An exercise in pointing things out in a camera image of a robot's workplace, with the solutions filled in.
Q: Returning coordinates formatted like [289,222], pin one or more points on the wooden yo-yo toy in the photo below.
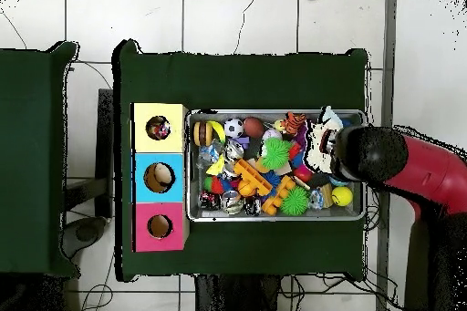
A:
[202,133]

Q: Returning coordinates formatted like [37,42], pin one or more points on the orange tiger plush toy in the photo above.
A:
[293,121]

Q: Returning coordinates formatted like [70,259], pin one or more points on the brown toy football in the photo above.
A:
[253,126]

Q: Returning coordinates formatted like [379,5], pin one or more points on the orange plastic block toy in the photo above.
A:
[253,176]
[277,196]

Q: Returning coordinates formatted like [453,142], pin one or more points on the dark green table cloth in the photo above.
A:
[29,125]
[237,81]

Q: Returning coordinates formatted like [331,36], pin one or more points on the dark grey rounded base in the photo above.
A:
[85,232]

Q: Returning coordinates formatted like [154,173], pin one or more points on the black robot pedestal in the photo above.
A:
[237,296]

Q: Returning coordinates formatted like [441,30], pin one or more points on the small soccer ball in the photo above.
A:
[234,128]

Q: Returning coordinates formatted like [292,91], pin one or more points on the wooden box with three holes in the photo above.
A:
[177,143]

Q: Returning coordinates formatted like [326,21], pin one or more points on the black metal stand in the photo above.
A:
[105,143]

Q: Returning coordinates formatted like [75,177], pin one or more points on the bright green spiky ball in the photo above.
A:
[294,201]

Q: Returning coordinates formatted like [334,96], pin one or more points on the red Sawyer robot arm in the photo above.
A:
[430,172]

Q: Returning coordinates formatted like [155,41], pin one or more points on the clear mesh bin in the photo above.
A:
[197,214]

